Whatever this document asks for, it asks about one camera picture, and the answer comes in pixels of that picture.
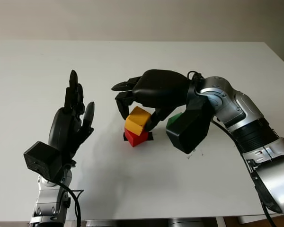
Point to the red block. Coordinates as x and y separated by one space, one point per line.
137 139

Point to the green block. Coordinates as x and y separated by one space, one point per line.
174 120

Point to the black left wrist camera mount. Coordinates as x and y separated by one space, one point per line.
42 158

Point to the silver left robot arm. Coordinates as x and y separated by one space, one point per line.
49 201

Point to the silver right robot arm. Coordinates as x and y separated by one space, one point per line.
251 123

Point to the dark grey robot torso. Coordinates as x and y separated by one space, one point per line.
156 223

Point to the yellow block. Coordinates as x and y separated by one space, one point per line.
137 118

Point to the black tape mark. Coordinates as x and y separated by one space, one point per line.
151 136

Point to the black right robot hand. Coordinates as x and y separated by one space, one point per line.
161 89

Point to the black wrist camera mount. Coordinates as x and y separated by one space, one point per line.
191 132
42 158

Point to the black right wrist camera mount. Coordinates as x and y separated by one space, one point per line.
191 132

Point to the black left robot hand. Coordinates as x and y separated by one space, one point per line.
64 127

